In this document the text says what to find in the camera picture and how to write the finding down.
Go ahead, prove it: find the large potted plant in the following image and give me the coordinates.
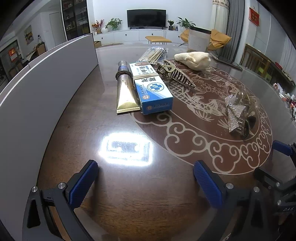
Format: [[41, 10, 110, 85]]
[[177, 17, 196, 29]]

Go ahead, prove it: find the gold pearl hair claw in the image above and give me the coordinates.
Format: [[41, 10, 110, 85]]
[[156, 60, 196, 89]]

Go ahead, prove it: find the cluttered wooden side cabinet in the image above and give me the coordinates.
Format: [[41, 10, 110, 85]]
[[266, 61, 296, 121]]

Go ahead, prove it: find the white television cabinet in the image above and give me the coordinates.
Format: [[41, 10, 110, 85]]
[[93, 28, 185, 45]]

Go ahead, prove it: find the brown patterned desktop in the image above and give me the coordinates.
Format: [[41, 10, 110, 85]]
[[35, 43, 296, 241]]

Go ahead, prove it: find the red flower bouquet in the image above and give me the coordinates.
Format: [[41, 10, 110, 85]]
[[92, 20, 105, 34]]

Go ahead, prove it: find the grey tablet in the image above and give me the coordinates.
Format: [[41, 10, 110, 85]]
[[209, 53, 243, 70]]

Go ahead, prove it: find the rhinestone bow hair claw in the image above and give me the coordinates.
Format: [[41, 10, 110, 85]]
[[225, 91, 257, 141]]

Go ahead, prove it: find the orange lounge chair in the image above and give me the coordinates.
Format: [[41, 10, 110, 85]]
[[180, 29, 232, 52]]

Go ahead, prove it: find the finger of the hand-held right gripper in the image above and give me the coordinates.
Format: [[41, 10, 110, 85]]
[[254, 166, 289, 192], [272, 140, 296, 160]]

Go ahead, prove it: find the grey curtain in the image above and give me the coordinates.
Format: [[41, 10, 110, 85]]
[[225, 0, 245, 61]]

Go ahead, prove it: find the gold cosmetic tube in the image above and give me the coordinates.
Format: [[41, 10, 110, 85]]
[[115, 60, 141, 114]]

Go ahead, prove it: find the framed wall painting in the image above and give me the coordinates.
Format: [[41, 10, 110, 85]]
[[24, 25, 34, 45]]

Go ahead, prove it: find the dark glass bookshelf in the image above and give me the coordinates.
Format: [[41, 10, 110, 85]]
[[60, 0, 91, 41]]

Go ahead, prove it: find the dark glass sliding door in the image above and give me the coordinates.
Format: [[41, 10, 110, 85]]
[[0, 39, 23, 79]]

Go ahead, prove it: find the brown hair tie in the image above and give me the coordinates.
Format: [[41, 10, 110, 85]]
[[115, 71, 134, 81]]

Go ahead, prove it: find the clear packet of chopsticks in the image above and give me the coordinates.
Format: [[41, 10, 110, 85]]
[[140, 46, 170, 64]]

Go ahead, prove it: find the red wall hanging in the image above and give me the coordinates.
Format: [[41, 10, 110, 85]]
[[248, 7, 260, 25]]

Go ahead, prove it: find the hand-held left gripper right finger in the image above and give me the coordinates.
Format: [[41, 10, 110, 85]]
[[193, 160, 273, 241]]

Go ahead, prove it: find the blue and white medicine box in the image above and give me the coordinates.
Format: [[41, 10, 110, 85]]
[[129, 61, 174, 115]]

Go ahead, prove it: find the wooden dining chair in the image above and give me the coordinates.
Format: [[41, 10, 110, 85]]
[[36, 43, 47, 56]]

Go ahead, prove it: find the cream knitted cloth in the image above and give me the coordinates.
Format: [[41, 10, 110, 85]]
[[174, 51, 211, 71]]

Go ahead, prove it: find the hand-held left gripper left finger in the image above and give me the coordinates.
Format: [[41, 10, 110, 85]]
[[22, 159, 100, 241]]

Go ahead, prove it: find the white partition board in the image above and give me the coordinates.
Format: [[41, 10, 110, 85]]
[[0, 33, 99, 223]]

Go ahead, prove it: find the green leafy potted plant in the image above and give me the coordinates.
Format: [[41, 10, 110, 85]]
[[105, 18, 123, 31]]

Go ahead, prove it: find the orange stool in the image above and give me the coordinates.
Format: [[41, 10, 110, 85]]
[[145, 35, 173, 45]]

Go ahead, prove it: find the black television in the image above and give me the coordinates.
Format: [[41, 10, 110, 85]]
[[126, 9, 167, 29]]

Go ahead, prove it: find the clear jar with black lid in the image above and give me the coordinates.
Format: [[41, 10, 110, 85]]
[[187, 26, 212, 53]]

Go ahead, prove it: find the standing air conditioner with cover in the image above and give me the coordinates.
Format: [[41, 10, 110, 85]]
[[211, 0, 232, 32]]

